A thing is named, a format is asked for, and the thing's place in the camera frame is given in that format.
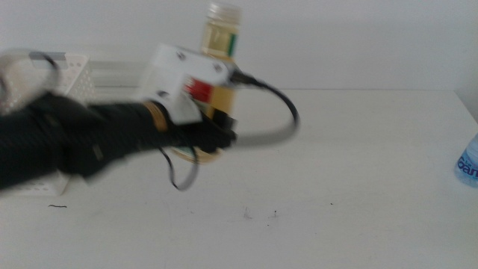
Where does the yellow tea bottle white cap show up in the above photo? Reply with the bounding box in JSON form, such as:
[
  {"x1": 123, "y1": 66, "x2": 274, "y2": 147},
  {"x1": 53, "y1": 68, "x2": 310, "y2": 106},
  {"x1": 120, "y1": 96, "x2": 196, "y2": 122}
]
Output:
[{"x1": 170, "y1": 1, "x2": 243, "y2": 165}]

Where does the clear water bottle blue cap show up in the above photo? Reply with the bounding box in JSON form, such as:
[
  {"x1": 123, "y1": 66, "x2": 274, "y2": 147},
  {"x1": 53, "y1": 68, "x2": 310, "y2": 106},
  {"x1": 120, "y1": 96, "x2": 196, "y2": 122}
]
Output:
[{"x1": 453, "y1": 132, "x2": 478, "y2": 189}]

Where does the white perforated plastic basket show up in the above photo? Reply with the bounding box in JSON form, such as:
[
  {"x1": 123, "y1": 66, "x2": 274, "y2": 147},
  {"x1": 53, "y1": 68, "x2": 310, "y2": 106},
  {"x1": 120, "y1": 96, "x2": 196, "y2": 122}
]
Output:
[{"x1": 0, "y1": 51, "x2": 97, "y2": 197}]

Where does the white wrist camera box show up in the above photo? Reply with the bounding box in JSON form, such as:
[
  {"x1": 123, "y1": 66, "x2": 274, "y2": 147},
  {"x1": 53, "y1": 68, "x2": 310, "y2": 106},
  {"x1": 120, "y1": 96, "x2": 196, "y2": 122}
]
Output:
[{"x1": 136, "y1": 43, "x2": 235, "y2": 126}]

